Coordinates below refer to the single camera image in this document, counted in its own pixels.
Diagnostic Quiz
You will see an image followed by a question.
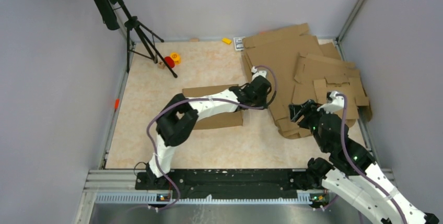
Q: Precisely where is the yellow round toy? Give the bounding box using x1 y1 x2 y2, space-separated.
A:
170 52 181 65

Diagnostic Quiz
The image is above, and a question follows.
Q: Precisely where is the cardboard box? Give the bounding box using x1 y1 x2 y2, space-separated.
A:
182 84 243 130

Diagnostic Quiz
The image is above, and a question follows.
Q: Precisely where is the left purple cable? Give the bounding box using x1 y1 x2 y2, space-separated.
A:
146 65 278 213

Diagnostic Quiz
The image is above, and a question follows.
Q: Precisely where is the yellow block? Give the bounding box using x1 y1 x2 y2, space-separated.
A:
222 38 232 45

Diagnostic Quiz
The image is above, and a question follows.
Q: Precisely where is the red round toy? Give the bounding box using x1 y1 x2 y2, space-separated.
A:
164 56 175 68

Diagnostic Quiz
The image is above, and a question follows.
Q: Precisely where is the orange clip on frame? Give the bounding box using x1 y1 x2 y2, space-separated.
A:
114 99 120 110

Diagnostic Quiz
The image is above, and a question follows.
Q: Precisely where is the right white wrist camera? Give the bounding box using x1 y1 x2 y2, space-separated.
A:
317 91 346 114

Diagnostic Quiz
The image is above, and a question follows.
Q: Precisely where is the stack of cardboard blanks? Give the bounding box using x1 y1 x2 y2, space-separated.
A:
242 23 372 139

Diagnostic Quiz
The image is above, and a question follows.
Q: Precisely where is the small printed card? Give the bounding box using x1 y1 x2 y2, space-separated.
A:
233 37 244 52

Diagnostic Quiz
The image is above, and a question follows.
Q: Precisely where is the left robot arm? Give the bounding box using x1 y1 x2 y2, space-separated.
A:
146 75 272 189

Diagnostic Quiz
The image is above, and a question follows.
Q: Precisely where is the small wooden block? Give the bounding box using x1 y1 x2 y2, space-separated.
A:
157 62 166 69

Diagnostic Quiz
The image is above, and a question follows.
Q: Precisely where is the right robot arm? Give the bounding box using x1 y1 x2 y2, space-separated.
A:
288 100 439 223

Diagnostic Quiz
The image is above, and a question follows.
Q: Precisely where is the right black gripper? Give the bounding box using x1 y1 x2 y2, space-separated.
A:
288 99 332 152

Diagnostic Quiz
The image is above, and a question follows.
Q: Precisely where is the black camera tripod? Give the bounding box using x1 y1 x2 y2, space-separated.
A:
94 0 178 78

